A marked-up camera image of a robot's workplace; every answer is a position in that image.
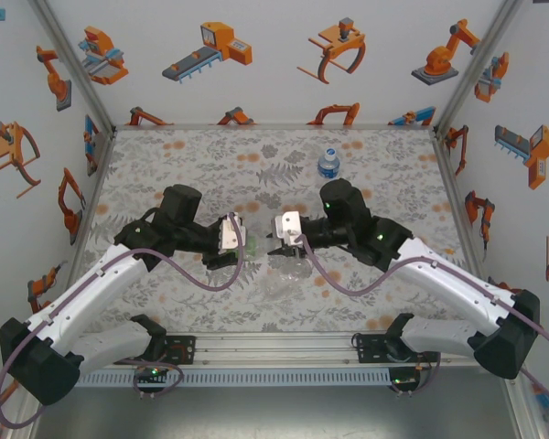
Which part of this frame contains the clear plastic bottle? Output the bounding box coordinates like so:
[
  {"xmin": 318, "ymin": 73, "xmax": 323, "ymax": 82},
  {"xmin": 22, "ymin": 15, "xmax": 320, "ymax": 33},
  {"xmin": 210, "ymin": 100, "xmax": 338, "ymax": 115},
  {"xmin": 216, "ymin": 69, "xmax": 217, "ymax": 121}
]
[{"xmin": 260, "ymin": 262, "xmax": 313, "ymax": 299}]

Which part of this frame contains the blue label plastic bottle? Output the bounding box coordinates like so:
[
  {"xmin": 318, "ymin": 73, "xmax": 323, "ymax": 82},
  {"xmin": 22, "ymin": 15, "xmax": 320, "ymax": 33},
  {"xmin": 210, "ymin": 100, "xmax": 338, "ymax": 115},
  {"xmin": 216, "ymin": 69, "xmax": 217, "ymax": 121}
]
[{"xmin": 317, "ymin": 147, "xmax": 344, "ymax": 180}]

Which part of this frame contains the floral print table mat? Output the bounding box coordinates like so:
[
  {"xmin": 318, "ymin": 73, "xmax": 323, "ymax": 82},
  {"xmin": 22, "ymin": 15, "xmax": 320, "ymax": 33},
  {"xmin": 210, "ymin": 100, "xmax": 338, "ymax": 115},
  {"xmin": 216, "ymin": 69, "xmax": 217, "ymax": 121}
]
[{"xmin": 80, "ymin": 128, "xmax": 468, "ymax": 334}]

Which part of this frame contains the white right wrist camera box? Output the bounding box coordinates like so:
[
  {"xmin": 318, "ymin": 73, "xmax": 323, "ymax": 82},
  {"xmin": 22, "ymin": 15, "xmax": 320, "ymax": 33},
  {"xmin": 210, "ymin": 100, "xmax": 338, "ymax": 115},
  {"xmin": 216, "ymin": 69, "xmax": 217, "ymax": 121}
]
[{"xmin": 274, "ymin": 210, "xmax": 306, "ymax": 242}]

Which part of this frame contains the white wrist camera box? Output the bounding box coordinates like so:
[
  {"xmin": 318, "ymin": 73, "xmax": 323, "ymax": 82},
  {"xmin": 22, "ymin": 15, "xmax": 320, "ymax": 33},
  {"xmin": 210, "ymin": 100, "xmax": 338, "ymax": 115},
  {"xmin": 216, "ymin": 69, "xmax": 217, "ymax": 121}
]
[
  {"xmin": 218, "ymin": 216, "xmax": 249, "ymax": 252},
  {"xmin": 274, "ymin": 210, "xmax": 306, "ymax": 242}
]

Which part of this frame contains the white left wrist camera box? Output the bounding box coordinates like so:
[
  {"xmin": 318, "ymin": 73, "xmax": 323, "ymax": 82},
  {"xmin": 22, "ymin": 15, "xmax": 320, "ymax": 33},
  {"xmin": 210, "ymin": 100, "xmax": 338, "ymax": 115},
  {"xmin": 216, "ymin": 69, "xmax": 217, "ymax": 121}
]
[{"xmin": 218, "ymin": 216, "xmax": 249, "ymax": 252}]

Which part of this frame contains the aluminium table edge rail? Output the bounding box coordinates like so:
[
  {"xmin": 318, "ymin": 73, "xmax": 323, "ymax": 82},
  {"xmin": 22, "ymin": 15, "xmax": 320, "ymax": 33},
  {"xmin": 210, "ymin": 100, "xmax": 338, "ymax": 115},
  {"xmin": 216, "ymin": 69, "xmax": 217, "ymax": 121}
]
[
  {"xmin": 113, "ymin": 122, "xmax": 436, "ymax": 132},
  {"xmin": 432, "ymin": 129, "xmax": 493, "ymax": 287},
  {"xmin": 68, "ymin": 130, "xmax": 119, "ymax": 284}
]

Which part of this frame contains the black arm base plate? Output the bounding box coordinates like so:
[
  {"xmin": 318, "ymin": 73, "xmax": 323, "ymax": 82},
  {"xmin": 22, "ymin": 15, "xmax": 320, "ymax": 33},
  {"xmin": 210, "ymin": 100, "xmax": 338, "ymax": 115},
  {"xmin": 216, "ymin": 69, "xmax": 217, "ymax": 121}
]
[
  {"xmin": 356, "ymin": 333, "xmax": 390, "ymax": 365},
  {"xmin": 163, "ymin": 336, "xmax": 198, "ymax": 366}
]

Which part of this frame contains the wide aluminium mounting rail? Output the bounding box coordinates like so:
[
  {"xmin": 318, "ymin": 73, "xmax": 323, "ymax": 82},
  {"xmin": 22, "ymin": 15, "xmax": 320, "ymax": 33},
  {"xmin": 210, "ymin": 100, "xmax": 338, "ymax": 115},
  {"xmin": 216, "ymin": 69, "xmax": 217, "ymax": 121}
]
[{"xmin": 72, "ymin": 331, "xmax": 489, "ymax": 370}]

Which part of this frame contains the grey slotted cable duct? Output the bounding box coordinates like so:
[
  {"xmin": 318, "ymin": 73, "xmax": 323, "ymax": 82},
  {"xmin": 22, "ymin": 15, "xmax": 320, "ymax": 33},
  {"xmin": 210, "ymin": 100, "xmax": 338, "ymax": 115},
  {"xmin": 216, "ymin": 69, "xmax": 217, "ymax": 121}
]
[{"xmin": 75, "ymin": 369, "xmax": 391, "ymax": 388}]

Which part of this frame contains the thin purple cable loop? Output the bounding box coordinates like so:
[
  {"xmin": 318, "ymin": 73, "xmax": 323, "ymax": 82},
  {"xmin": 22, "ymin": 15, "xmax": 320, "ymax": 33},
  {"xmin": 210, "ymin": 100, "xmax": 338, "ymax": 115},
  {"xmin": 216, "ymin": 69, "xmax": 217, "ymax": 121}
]
[
  {"xmin": 390, "ymin": 351, "xmax": 442, "ymax": 398},
  {"xmin": 116, "ymin": 350, "xmax": 184, "ymax": 400}
]

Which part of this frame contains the aluminium frame post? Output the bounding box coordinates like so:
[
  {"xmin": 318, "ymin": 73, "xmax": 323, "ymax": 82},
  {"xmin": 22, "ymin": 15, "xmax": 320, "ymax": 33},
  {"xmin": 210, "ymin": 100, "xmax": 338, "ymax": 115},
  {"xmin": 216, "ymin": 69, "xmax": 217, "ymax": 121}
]
[
  {"xmin": 432, "ymin": 0, "xmax": 527, "ymax": 136},
  {"xmin": 498, "ymin": 377, "xmax": 545, "ymax": 439},
  {"xmin": 8, "ymin": 402, "xmax": 47, "ymax": 439},
  {"xmin": 29, "ymin": 0, "xmax": 119, "ymax": 134}
]

